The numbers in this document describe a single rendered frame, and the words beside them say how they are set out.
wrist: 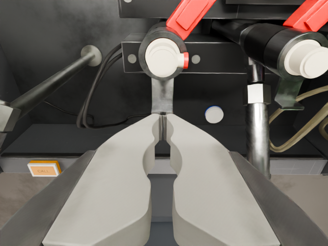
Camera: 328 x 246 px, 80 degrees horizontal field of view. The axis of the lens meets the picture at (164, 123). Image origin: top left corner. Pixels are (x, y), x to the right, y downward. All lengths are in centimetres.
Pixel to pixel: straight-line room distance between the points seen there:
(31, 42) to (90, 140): 22
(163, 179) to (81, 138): 51
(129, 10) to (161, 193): 70
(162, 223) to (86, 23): 66
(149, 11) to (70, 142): 31
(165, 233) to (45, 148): 50
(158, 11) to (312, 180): 212
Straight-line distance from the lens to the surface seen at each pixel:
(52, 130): 51
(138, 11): 25
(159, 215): 78
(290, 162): 45
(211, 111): 44
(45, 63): 47
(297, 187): 223
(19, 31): 48
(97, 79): 25
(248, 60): 19
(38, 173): 44
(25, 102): 23
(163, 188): 85
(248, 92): 18
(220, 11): 26
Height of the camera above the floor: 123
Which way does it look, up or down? 59 degrees down
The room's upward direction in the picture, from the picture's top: 180 degrees clockwise
